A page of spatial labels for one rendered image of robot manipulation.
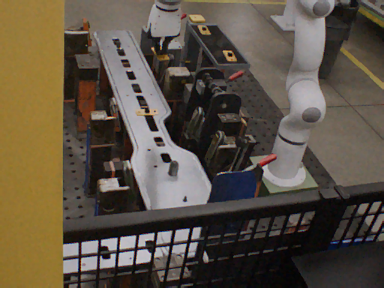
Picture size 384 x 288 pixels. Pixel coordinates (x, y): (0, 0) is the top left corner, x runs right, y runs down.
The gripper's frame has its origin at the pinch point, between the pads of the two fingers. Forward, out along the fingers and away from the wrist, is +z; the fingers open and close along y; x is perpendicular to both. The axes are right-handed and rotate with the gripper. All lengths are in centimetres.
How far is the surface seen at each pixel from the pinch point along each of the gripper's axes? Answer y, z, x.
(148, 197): 18, 24, 43
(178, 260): 22, 17, 71
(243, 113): -26.9, 18.6, 18.4
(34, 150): 60, -56, 105
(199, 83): -12.6, 10.8, 8.1
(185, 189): 5.7, 24.3, 42.5
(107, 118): 19.4, 21.7, 6.7
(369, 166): -190, 130, -34
